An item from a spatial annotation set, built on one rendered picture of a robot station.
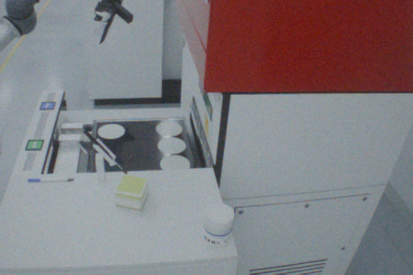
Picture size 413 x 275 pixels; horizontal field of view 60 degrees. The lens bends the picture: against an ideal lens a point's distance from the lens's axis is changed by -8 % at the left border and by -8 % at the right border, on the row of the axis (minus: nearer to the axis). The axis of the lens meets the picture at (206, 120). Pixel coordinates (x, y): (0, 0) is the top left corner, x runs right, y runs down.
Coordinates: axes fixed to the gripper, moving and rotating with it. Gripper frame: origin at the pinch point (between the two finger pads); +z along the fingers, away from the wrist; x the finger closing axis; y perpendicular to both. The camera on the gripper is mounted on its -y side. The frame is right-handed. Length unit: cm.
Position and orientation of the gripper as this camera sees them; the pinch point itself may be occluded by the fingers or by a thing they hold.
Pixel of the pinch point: (102, 34)
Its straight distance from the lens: 165.5
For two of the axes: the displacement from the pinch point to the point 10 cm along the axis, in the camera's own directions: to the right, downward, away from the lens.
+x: 2.8, -4.4, -8.5
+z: -2.0, 8.4, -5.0
